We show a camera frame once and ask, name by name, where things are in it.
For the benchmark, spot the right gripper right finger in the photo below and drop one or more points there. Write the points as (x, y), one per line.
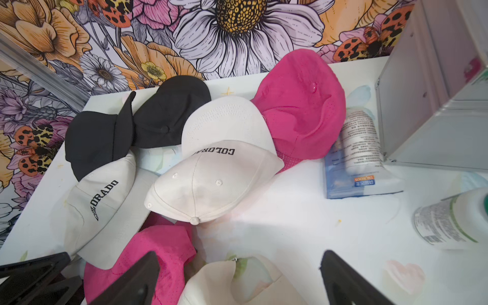
(345, 286)

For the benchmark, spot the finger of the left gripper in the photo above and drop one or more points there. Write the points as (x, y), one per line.
(40, 281)

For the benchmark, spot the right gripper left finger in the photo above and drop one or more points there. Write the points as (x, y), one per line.
(136, 286)

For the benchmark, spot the pink cap front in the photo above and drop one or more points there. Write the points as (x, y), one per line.
(168, 244)

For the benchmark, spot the pink cap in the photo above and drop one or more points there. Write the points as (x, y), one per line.
(168, 244)
(304, 106)

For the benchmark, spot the white Colorado cap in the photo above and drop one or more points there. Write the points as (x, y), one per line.
(212, 181)
(105, 210)

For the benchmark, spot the white blue tube package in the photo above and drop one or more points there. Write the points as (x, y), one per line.
(354, 165)

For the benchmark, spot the white bottle green lid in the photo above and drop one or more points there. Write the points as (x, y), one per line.
(456, 223)

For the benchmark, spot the black cap back left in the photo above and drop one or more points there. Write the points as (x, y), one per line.
(95, 139)

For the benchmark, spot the black cap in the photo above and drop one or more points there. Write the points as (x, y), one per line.
(95, 139)
(159, 122)

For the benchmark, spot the black cap back centre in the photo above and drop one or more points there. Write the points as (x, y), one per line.
(159, 122)

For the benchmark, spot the pink cap back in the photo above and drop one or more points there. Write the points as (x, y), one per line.
(304, 106)

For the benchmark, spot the silver first aid case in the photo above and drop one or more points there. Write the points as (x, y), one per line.
(432, 92)

